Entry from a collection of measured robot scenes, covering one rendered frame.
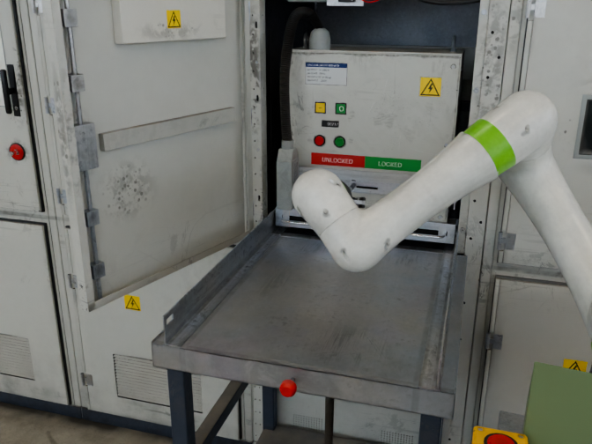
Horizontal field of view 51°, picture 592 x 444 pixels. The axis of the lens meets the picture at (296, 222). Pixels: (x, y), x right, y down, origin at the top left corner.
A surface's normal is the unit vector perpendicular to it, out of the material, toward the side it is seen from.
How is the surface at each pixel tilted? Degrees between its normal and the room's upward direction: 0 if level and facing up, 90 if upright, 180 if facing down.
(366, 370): 0
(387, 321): 0
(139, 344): 90
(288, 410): 90
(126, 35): 90
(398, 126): 90
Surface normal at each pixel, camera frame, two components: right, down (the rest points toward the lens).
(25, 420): 0.00, -0.94
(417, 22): -0.29, 0.32
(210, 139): 0.83, 0.19
